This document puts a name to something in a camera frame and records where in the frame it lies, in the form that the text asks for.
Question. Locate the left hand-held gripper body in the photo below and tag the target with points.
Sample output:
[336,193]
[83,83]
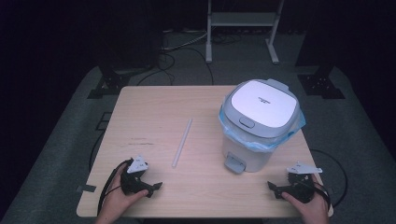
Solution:
[132,182]

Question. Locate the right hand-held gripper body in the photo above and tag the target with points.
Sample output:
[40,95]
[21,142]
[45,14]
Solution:
[300,183]

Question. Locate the white plastic straw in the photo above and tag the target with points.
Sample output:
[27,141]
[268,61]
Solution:
[182,143]

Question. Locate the white pedal trash can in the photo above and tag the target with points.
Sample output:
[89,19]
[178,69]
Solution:
[261,109]

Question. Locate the person's left hand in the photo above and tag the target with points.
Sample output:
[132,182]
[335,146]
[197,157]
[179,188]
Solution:
[120,199]

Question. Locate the person's right hand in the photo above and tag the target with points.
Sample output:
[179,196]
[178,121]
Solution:
[309,207]

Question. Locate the grey tape strip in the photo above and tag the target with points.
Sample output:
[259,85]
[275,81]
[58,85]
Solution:
[86,188]

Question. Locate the dark floor outlet plate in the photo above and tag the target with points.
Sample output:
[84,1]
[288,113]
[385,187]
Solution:
[103,121]

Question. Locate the blue trash bag liner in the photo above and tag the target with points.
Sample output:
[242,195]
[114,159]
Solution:
[231,132]

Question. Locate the black stand base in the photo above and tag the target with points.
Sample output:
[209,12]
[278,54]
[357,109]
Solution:
[320,84]
[110,81]

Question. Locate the white metal stand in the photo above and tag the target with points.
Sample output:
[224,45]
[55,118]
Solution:
[241,19]

